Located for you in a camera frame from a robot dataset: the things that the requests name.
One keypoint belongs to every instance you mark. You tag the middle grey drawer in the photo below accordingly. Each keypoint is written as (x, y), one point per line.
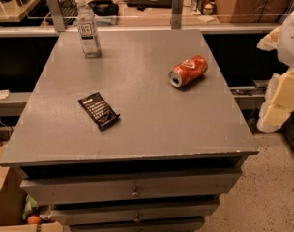
(137, 212)

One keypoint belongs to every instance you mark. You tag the white power strip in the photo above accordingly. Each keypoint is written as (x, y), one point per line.
(4, 94)

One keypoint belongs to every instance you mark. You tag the clear plastic tea bottle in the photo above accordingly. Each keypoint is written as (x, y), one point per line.
(87, 30)

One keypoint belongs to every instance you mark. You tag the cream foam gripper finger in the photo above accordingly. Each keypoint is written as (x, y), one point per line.
(279, 96)

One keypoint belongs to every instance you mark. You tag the grey metal bracket left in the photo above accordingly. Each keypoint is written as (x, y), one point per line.
(56, 15)

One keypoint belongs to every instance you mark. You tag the black laptop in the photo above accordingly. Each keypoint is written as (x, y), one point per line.
(150, 3)

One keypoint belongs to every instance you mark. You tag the grey drawer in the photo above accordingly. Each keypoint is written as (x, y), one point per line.
(184, 224)
(145, 185)
(137, 212)

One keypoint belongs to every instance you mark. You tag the green snack bag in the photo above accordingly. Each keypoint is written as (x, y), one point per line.
(30, 207)

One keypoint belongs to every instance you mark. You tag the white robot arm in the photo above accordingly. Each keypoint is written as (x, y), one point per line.
(279, 96)

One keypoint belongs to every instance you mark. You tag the bottom grey drawer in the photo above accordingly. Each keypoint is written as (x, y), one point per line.
(184, 224)

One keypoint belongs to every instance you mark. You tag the orange fruit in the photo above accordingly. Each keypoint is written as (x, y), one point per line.
(34, 219)

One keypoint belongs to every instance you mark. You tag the crushed red coke can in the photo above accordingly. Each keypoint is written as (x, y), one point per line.
(188, 71)

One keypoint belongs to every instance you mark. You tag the grey metal bracket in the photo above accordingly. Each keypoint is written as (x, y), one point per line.
(176, 17)
(56, 15)

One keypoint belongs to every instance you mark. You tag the grey drawer cabinet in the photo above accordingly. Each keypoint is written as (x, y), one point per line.
(160, 127)

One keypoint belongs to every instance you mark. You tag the black keyboard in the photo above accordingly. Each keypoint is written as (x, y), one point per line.
(69, 11)

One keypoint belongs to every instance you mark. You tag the black headphones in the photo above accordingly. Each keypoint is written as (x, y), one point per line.
(104, 7)

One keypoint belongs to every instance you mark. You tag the top grey drawer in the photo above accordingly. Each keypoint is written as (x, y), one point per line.
(145, 185)

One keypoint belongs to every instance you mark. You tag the black rxbar chocolate wrapper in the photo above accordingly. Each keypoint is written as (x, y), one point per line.
(99, 110)

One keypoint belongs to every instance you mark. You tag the brown cardboard panel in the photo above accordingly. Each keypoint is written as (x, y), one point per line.
(251, 11)

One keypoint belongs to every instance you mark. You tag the small jar with lid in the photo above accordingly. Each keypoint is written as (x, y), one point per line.
(208, 9)

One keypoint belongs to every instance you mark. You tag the grey metal bracket middle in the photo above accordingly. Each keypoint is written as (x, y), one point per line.
(176, 17)

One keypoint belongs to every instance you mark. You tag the cardboard box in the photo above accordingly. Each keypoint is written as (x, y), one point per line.
(12, 204)

